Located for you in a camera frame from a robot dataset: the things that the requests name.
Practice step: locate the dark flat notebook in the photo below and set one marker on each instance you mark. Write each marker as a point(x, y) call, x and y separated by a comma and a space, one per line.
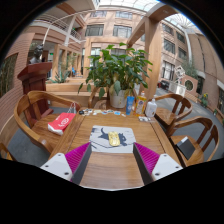
point(185, 148)

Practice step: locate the white geometric sculpture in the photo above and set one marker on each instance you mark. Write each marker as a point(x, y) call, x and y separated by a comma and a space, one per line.
point(178, 88)

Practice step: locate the long wooden planter box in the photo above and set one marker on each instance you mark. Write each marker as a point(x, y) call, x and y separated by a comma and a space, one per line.
point(63, 87)

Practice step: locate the blue sticker card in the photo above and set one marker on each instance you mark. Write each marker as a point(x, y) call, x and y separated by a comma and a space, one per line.
point(117, 113)

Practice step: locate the green potted plant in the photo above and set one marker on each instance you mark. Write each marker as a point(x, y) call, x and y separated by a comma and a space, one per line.
point(113, 70)

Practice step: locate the red and white bag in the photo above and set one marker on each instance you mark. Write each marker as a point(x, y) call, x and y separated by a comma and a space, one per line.
point(61, 121)

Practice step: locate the small white sticker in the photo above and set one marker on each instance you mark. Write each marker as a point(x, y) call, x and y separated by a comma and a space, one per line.
point(123, 115)

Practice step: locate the oval blue-rimmed sticker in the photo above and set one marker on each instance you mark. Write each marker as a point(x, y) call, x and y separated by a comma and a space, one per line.
point(109, 111)

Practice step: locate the blue squeeze tube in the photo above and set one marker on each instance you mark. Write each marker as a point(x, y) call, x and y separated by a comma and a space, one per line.
point(130, 105)

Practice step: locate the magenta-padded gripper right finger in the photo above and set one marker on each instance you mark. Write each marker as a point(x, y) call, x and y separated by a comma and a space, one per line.
point(165, 166)

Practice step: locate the white pump bottle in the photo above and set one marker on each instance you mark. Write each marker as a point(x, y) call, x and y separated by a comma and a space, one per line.
point(151, 108)

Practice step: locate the cream-coloured sticker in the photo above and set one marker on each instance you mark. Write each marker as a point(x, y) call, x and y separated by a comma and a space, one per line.
point(96, 112)

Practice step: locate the grey cat-print mouse pad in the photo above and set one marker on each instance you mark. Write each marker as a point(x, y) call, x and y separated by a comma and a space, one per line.
point(100, 146)

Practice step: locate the dark red wooden pedestal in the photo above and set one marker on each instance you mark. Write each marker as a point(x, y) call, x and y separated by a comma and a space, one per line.
point(35, 81)

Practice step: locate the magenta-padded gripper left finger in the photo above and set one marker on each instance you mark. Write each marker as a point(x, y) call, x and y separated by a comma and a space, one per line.
point(56, 165)

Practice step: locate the orange dish soap bottle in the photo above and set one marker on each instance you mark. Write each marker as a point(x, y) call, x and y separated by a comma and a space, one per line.
point(140, 105)

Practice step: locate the clear plastic package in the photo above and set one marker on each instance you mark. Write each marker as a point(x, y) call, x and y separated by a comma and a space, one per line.
point(145, 118)

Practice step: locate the black round key fob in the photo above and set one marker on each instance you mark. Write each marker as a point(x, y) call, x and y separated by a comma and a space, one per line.
point(81, 112)

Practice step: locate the dark bust statue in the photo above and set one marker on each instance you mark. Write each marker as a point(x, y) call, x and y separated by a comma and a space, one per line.
point(36, 55)

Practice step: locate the yellow computer mouse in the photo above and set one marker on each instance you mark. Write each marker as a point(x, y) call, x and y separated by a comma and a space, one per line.
point(114, 139)

